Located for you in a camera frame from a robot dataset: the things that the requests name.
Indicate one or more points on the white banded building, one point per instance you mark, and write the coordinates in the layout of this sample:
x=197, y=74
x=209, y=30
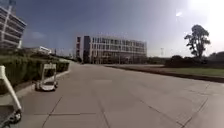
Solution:
x=10, y=30

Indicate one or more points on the grey concrete slab road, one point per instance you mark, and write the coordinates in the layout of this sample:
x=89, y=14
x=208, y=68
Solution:
x=116, y=100

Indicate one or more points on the small white cart robot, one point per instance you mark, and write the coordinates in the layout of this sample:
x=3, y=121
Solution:
x=48, y=84
x=10, y=95

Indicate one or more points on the tall tree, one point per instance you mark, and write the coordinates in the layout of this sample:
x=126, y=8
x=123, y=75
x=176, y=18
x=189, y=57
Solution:
x=197, y=40

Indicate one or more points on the pale kerb strip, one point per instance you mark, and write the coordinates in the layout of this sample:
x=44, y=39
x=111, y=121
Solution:
x=26, y=89

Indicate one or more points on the row of dark bushes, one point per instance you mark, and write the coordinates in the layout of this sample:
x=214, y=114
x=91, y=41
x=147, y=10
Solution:
x=186, y=61

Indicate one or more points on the dark kerb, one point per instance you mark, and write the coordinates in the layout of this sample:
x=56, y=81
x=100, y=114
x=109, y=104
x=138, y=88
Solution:
x=186, y=76

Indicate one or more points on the grass strip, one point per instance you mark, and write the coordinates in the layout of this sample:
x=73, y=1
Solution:
x=200, y=71

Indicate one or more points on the green hedge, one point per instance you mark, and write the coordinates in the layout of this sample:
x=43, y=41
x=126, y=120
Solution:
x=20, y=66

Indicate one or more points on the small white building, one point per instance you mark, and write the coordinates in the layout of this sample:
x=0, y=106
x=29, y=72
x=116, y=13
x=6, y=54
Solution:
x=43, y=50

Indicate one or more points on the large grey glazed building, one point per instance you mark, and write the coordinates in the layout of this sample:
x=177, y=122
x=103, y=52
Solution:
x=113, y=50

